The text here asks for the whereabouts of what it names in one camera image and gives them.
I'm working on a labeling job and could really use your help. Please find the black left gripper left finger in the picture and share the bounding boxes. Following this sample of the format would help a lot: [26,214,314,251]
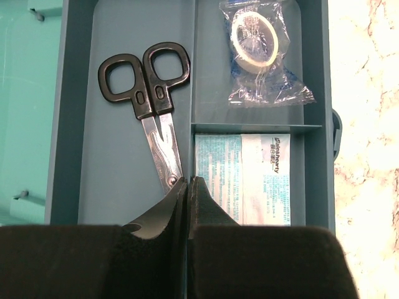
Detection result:
[1,179,188,298]

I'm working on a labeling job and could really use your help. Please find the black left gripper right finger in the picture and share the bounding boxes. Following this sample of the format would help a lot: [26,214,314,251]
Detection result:
[187,176,358,298]

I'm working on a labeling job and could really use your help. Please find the light blue mask packet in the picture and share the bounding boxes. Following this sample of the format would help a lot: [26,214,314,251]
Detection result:
[195,134,291,226]

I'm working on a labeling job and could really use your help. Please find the dark teal divided tray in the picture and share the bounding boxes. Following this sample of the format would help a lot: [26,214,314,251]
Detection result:
[44,1,335,229]

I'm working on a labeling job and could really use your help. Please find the green plastic medicine box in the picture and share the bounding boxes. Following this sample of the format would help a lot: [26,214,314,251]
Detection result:
[1,1,341,225]

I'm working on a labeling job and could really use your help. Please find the black handled scissors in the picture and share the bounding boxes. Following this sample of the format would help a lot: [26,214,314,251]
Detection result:
[97,42,191,194]

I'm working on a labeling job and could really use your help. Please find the tape roll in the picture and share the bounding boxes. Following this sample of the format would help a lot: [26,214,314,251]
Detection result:
[219,1,315,108]

